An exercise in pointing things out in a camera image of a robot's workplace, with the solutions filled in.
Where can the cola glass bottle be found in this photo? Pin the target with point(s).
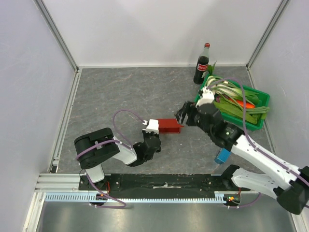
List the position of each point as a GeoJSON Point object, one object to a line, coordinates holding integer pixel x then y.
{"type": "Point", "coordinates": [202, 65]}

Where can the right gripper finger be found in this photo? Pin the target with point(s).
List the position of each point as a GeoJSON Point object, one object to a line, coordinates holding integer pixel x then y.
{"type": "Point", "coordinates": [185, 110]}
{"type": "Point", "coordinates": [181, 117]}

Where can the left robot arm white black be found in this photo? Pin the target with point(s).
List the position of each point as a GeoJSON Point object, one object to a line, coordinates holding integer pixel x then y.
{"type": "Point", "coordinates": [97, 147]}

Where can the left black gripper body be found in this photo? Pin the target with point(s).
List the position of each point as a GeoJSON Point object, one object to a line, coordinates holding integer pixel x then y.
{"type": "Point", "coordinates": [147, 135]}

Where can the blue rectangular box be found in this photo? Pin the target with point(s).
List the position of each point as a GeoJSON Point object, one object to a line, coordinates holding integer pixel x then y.
{"type": "Point", "coordinates": [222, 156]}

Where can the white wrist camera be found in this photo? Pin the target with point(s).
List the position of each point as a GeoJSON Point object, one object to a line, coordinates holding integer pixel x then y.
{"type": "Point", "coordinates": [152, 125]}
{"type": "Point", "coordinates": [205, 96]}

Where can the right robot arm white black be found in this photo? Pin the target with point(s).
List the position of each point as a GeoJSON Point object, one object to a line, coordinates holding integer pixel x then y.
{"type": "Point", "coordinates": [286, 183]}

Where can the green plastic crate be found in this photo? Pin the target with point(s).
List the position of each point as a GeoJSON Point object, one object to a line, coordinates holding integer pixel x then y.
{"type": "Point", "coordinates": [235, 120]}

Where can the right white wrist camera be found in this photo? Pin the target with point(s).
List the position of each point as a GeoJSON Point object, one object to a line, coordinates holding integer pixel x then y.
{"type": "Point", "coordinates": [205, 96]}

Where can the red paper box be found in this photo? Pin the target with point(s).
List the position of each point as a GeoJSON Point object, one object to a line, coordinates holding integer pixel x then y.
{"type": "Point", "coordinates": [169, 126]}

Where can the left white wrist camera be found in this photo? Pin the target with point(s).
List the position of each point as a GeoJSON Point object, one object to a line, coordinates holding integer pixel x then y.
{"type": "Point", "coordinates": [152, 125]}

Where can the leek with green leaves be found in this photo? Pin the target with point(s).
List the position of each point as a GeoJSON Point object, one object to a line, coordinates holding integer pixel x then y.
{"type": "Point", "coordinates": [229, 89]}

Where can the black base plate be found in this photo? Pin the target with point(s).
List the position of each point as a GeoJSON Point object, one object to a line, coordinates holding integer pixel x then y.
{"type": "Point", "coordinates": [165, 186]}

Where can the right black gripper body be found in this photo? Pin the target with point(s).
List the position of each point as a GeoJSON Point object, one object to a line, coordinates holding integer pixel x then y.
{"type": "Point", "coordinates": [190, 115]}

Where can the light blue slotted cable duct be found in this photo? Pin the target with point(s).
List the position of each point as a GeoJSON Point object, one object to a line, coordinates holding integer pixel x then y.
{"type": "Point", "coordinates": [95, 198]}

